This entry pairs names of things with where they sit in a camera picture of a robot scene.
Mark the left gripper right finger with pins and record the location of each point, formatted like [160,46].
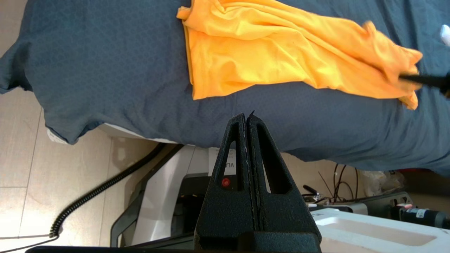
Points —
[281,214]

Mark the blue bed sheet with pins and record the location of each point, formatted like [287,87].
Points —
[105,52]

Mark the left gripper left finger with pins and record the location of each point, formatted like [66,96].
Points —
[225,211]

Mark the white foam tray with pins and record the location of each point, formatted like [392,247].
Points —
[369,232]

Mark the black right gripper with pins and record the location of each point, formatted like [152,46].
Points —
[447,84]

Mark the clear plastic bag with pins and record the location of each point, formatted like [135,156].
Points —
[381,181]

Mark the yellow t-shirt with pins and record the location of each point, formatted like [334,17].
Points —
[246,52]

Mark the robot torso and base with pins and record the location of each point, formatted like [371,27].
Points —
[161,196]

